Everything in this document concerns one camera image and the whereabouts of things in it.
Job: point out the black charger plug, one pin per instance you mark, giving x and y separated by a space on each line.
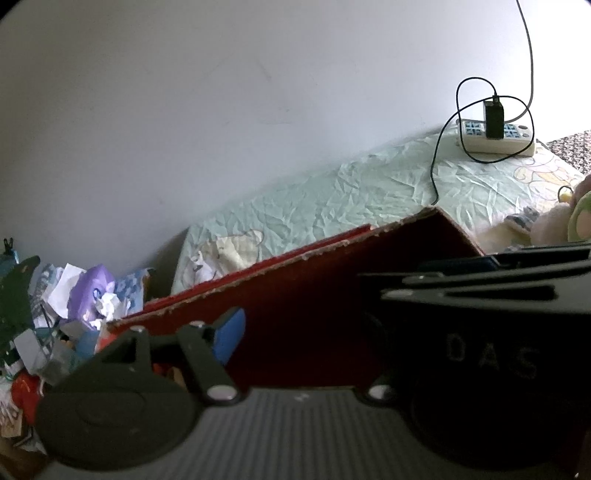
494 118

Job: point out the patterned brown cloth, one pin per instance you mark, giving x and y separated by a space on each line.
575 150

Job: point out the dark green board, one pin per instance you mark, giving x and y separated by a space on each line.
16 315

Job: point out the green pink plush toy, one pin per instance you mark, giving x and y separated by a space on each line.
566 221

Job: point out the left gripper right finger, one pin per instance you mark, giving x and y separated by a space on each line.
553 280

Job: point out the red round object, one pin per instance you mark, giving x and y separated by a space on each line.
26 392

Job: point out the light green bed sheet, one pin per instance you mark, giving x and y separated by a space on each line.
380 188

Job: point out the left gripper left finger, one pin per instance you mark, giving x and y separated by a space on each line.
206 349

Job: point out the red cardboard box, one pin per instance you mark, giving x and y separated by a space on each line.
308 320

